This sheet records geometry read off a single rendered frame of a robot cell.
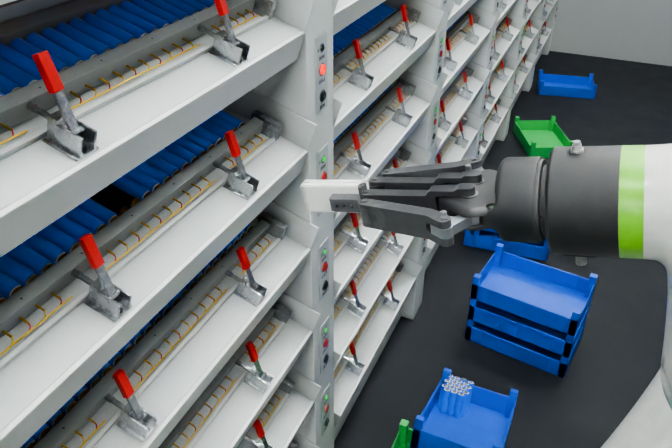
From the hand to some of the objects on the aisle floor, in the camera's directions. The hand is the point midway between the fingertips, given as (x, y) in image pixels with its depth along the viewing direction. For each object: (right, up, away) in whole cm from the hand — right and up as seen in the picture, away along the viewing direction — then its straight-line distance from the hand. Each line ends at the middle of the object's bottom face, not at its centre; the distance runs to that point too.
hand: (335, 195), depth 64 cm
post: (-12, -68, +92) cm, 115 cm away
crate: (+32, -59, +96) cm, 118 cm away
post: (+17, -35, +146) cm, 151 cm away
